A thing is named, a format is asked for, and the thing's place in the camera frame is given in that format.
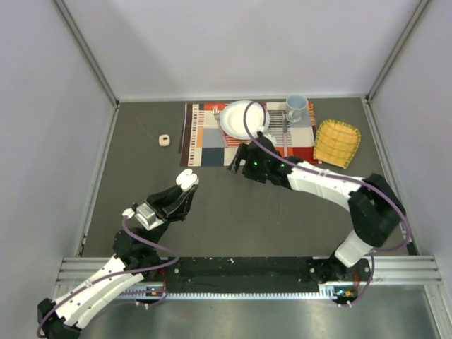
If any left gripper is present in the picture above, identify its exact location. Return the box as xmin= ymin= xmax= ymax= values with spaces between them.
xmin=145 ymin=178 xmax=198 ymax=249

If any white earbud charging case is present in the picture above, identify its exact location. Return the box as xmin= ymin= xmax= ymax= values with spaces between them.
xmin=176 ymin=169 xmax=199 ymax=191

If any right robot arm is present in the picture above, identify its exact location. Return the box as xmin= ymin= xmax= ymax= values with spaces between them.
xmin=228 ymin=137 xmax=406 ymax=283

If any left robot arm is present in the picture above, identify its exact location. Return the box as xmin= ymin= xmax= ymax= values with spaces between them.
xmin=37 ymin=172 xmax=199 ymax=338

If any beige earbud charging case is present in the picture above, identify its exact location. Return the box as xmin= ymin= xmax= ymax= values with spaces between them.
xmin=158 ymin=134 xmax=171 ymax=148

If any white plate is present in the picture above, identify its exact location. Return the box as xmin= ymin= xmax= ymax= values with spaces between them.
xmin=220 ymin=100 xmax=270 ymax=140

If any patchwork placemat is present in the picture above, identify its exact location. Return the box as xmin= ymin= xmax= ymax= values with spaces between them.
xmin=179 ymin=101 xmax=320 ymax=167

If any silver fork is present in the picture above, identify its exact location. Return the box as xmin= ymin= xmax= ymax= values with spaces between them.
xmin=212 ymin=105 xmax=227 ymax=148

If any light blue cup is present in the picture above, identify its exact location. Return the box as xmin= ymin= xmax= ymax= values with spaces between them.
xmin=286 ymin=95 xmax=309 ymax=123

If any yellow woven cloth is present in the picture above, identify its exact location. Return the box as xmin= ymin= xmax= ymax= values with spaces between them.
xmin=314 ymin=119 xmax=362 ymax=170

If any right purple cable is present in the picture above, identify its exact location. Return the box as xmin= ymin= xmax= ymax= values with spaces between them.
xmin=244 ymin=100 xmax=410 ymax=308

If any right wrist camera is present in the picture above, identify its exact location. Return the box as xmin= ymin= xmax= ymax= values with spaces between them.
xmin=257 ymin=126 xmax=277 ymax=147

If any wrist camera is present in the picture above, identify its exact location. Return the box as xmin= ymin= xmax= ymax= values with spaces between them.
xmin=122 ymin=202 xmax=165 ymax=231
xmin=257 ymin=126 xmax=277 ymax=147

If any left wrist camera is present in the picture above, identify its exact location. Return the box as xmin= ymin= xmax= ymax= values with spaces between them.
xmin=122 ymin=202 xmax=165 ymax=231

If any pink handled knife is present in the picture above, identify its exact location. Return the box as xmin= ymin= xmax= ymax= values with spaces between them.
xmin=282 ymin=117 xmax=288 ymax=157

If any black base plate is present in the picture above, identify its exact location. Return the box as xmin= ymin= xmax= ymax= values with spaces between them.
xmin=155 ymin=256 xmax=336 ymax=295

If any grey cable duct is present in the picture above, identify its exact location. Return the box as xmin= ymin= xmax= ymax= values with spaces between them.
xmin=117 ymin=282 xmax=357 ymax=301

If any aluminium frame rail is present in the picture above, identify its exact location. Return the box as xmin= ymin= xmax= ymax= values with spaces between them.
xmin=56 ymin=256 xmax=442 ymax=287

